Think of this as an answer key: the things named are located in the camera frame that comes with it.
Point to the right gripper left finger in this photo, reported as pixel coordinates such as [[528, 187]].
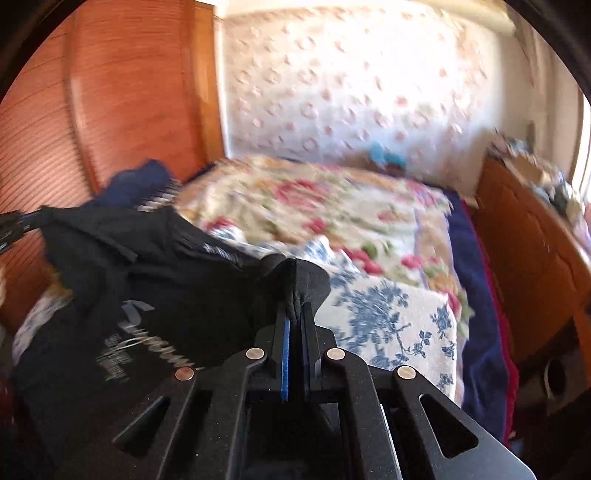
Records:
[[194, 424]]

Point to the wooden wardrobe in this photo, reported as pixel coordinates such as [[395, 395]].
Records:
[[114, 84]]

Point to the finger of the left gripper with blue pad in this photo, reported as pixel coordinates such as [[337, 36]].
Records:
[[15, 224]]

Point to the blue floral white bedspread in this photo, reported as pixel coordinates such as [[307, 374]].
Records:
[[387, 323]]

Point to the teal box on headboard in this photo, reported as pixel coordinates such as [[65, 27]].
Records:
[[386, 161]]

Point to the circle pattern sheer curtain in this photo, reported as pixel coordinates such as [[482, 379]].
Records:
[[330, 84]]

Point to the folded navy garment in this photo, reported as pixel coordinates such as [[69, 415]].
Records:
[[132, 187]]

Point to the pink floral quilt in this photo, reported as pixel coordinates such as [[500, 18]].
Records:
[[390, 227]]

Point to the navy blue blanket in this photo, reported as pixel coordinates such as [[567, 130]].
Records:
[[485, 374]]

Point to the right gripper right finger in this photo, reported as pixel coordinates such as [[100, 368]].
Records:
[[397, 424]]

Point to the black sweatshirt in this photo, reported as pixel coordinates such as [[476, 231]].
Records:
[[149, 293]]

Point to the wooden sideboard cabinet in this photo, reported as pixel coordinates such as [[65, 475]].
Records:
[[542, 278]]

